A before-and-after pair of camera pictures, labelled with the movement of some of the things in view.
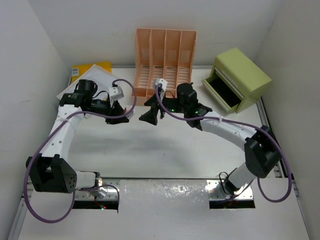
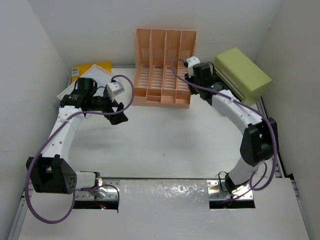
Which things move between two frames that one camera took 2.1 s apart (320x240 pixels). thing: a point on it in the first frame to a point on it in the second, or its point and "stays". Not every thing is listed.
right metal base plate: x=215 y=191 stays
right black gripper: x=151 y=115 to x=192 y=89
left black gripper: x=116 y=109 stays
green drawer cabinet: x=235 y=81 stays
